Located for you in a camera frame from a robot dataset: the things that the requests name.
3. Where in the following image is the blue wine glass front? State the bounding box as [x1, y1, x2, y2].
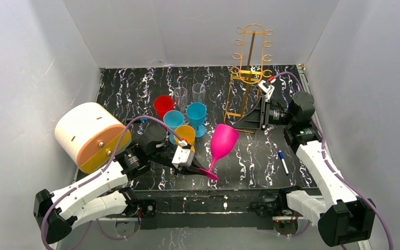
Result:
[163, 110, 185, 130]

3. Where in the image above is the blue wine glass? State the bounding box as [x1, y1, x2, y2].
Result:
[163, 110, 185, 130]
[186, 102, 207, 138]

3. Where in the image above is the yellow wine glass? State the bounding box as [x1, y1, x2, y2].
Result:
[175, 124, 196, 153]

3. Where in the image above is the red wine glass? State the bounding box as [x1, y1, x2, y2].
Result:
[153, 95, 174, 118]

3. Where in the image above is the pink wine glass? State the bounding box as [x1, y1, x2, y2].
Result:
[200, 123, 240, 181]

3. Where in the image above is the clear champagne flute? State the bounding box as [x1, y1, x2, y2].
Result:
[173, 87, 188, 113]
[192, 83, 206, 103]

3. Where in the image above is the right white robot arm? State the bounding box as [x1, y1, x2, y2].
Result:
[233, 91, 375, 247]

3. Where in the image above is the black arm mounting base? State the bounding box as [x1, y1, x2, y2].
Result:
[135, 189, 304, 231]

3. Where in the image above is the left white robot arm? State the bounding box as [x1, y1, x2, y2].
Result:
[33, 125, 205, 246]

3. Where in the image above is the blue white marker pen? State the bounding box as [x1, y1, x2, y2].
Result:
[278, 151, 290, 176]

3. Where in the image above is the white orange cylinder spool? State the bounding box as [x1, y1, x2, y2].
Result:
[55, 102, 126, 174]

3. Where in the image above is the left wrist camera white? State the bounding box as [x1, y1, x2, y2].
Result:
[171, 144, 195, 170]

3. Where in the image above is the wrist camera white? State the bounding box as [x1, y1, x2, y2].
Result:
[257, 77, 275, 101]
[171, 144, 195, 170]

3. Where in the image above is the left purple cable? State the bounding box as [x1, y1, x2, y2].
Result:
[40, 115, 189, 250]

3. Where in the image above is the purple cable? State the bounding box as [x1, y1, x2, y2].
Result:
[269, 71, 395, 250]
[40, 115, 189, 250]

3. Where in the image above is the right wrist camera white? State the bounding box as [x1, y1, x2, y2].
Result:
[257, 77, 275, 101]

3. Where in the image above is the gold wire glass rack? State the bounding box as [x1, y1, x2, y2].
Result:
[223, 23, 273, 134]

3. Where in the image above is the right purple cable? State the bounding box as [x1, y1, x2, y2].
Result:
[269, 71, 395, 250]

